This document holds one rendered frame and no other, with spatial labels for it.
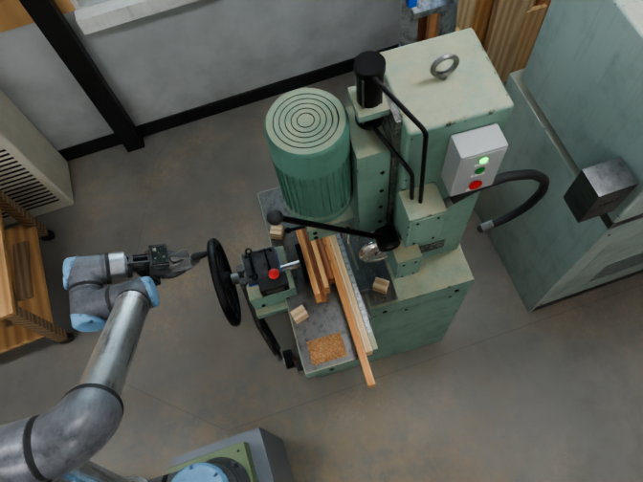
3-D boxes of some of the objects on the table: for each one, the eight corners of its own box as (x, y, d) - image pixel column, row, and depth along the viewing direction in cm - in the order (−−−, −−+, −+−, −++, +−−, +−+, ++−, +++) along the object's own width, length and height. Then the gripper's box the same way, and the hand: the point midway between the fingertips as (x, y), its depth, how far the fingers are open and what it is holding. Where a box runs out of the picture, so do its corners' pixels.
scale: (318, 180, 168) (318, 180, 167) (321, 179, 168) (321, 179, 168) (367, 332, 147) (367, 332, 147) (371, 331, 147) (371, 331, 147)
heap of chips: (306, 341, 153) (305, 339, 151) (340, 331, 153) (340, 330, 152) (312, 365, 150) (312, 364, 148) (347, 355, 151) (346, 354, 149)
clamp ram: (278, 261, 163) (274, 250, 155) (302, 254, 163) (299, 243, 155) (286, 289, 159) (281, 278, 151) (310, 281, 160) (307, 271, 151)
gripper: (128, 272, 153) (204, 263, 160) (124, 244, 157) (199, 236, 164) (128, 285, 160) (201, 275, 168) (125, 258, 164) (196, 251, 172)
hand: (195, 261), depth 168 cm, fingers closed
